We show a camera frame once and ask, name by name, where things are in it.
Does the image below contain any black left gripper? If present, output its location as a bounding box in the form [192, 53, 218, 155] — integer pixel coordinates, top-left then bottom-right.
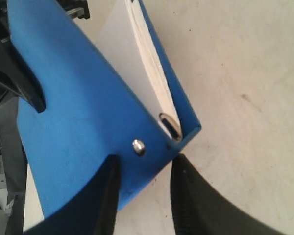
[0, 0, 91, 114]

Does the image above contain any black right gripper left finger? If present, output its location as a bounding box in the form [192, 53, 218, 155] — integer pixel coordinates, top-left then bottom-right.
[23, 155, 121, 235]

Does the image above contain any blue binder folder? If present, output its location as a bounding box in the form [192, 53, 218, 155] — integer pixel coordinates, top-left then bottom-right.
[7, 0, 201, 217]

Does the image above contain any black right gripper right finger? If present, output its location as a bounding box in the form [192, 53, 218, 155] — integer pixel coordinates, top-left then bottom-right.
[170, 153, 281, 235]

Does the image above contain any white paper stack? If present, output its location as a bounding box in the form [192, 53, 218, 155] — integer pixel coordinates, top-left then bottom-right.
[95, 0, 183, 141]

